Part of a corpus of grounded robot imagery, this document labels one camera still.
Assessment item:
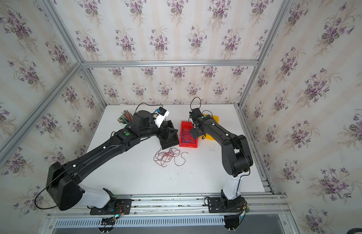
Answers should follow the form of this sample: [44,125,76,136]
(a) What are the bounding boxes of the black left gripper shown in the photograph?
[138,120,179,141]

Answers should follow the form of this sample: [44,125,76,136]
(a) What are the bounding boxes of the black plastic bin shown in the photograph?
[157,121,179,150]

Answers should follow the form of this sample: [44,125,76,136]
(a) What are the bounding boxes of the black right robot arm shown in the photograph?
[189,110,254,205]

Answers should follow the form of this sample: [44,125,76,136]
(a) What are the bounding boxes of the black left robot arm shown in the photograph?
[46,110,179,214]

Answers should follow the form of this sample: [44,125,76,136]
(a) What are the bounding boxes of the yellow plastic bin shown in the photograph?
[200,114,221,141]

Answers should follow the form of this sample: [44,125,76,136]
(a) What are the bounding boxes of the red plastic bin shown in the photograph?
[179,121,198,148]

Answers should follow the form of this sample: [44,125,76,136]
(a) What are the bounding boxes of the coloured pencils bundle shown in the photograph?
[117,110,133,124]

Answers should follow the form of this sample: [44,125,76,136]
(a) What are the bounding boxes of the white ventilation grille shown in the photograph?
[54,215,226,229]

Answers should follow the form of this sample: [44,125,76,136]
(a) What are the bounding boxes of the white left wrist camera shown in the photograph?
[154,106,169,128]

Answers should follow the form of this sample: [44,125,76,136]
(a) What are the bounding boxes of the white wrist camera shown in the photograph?
[154,106,169,128]
[189,108,203,122]

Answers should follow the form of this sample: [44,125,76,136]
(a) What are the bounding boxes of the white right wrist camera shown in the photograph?
[189,108,203,122]

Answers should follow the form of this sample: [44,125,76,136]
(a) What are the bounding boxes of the red wire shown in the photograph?
[153,147,189,168]

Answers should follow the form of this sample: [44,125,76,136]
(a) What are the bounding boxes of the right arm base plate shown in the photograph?
[203,197,247,214]

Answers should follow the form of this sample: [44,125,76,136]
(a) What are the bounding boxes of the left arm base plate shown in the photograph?
[90,199,132,215]

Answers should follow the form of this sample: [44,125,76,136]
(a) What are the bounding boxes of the aluminium rail frame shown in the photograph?
[46,192,290,218]

